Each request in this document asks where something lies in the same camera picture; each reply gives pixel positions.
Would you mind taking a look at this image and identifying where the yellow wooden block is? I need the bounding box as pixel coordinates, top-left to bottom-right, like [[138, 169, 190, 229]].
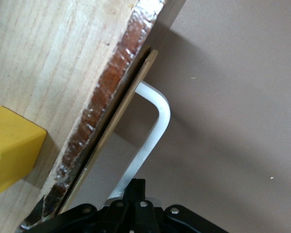
[[0, 105, 48, 201]]

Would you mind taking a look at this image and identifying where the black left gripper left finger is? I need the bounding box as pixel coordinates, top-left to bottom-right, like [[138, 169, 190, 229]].
[[46, 179, 137, 233]]

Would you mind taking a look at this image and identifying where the brown table cover sheet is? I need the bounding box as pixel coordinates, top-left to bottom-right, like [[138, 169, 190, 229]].
[[70, 0, 291, 233]]

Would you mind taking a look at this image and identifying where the wooden drawer with white handle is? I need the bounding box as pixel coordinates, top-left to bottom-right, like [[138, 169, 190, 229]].
[[0, 0, 188, 233]]

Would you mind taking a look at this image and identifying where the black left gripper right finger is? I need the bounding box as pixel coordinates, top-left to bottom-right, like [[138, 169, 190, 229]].
[[136, 179, 231, 233]]

